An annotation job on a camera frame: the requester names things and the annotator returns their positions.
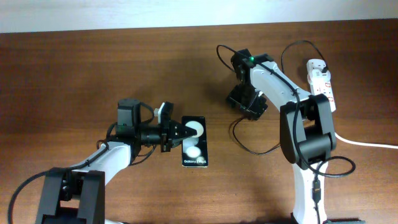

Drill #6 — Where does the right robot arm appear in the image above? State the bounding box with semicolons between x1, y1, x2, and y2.
227;49;336;223

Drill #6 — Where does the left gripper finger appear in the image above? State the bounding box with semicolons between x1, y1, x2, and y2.
169;139;183;148
170;120;197;144

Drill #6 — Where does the black USB charging cable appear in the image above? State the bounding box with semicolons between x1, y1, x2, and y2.
228;39;330;156

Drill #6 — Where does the black Galaxy flip smartphone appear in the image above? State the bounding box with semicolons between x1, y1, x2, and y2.
182;116;209;168

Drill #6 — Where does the white power strip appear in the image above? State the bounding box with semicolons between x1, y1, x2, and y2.
306;59;336;112

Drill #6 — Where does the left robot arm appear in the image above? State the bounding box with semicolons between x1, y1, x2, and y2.
36;98;205;224

